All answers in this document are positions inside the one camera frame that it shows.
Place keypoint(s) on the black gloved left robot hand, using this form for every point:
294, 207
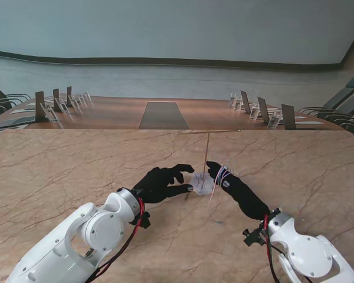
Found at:
159, 184

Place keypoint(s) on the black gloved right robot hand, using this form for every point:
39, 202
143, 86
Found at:
242, 191

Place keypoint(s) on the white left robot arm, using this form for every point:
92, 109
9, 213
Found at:
70, 244

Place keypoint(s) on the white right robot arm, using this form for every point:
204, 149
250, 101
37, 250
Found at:
309, 253

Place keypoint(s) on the gold T rack marble base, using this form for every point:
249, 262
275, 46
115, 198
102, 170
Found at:
203, 185

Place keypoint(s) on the clear acrylic name holder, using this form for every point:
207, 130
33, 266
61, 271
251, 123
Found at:
254, 112
81, 99
62, 106
74, 103
232, 100
274, 120
238, 104
87, 97
47, 112

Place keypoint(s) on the brown wooden conference table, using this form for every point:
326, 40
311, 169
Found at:
115, 115

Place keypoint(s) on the dark upright desk monitor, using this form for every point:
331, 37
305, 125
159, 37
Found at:
263, 109
245, 101
288, 116
39, 106
69, 94
56, 98

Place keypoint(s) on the grey desk pad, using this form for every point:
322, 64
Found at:
23, 111
14, 121
309, 122

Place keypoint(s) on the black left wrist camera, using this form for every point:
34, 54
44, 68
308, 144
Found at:
146, 219

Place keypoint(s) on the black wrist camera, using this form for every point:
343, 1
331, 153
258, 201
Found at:
146, 219
253, 236

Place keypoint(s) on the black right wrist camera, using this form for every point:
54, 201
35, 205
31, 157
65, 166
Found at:
253, 236

